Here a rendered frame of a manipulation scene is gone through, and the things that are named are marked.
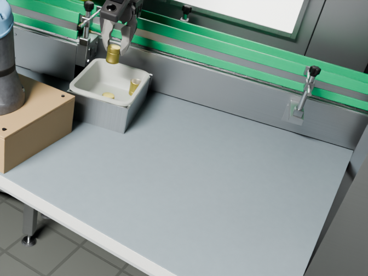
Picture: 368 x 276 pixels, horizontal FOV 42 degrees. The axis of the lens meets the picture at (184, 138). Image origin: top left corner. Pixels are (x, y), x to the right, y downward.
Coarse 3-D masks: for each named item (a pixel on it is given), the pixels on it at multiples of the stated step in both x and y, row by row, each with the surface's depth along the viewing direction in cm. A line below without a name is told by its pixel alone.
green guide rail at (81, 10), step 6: (42, 0) 144; (48, 0) 144; (54, 0) 144; (60, 0) 143; (66, 0) 143; (60, 6) 144; (66, 6) 144; (72, 6) 144; (78, 6) 143; (84, 12) 144; (78, 24) 146
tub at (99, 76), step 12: (96, 60) 142; (84, 72) 134; (96, 72) 144; (108, 72) 145; (120, 72) 144; (132, 72) 143; (144, 72) 143; (72, 84) 127; (84, 84) 136; (96, 84) 145; (108, 84) 146; (120, 84) 146; (144, 84) 137; (96, 96) 125; (120, 96) 142; (132, 96) 129
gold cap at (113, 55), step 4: (112, 44) 131; (108, 48) 129; (112, 48) 128; (116, 48) 129; (108, 52) 129; (112, 52) 129; (116, 52) 129; (108, 56) 130; (112, 56) 129; (116, 56) 130; (108, 60) 130; (112, 60) 130; (116, 60) 130
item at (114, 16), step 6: (108, 0) 118; (114, 0) 118; (120, 0) 118; (126, 0) 119; (102, 6) 117; (108, 6) 116; (114, 6) 116; (120, 6) 117; (102, 12) 116; (108, 12) 116; (114, 12) 116; (120, 12) 117; (108, 18) 117; (114, 18) 116
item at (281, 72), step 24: (72, 0) 145; (96, 24) 147; (120, 24) 146; (144, 24) 144; (168, 48) 146; (192, 48) 145; (216, 48) 143; (240, 48) 142; (240, 72) 145; (264, 72) 144; (288, 72) 143; (336, 96) 143; (360, 96) 142
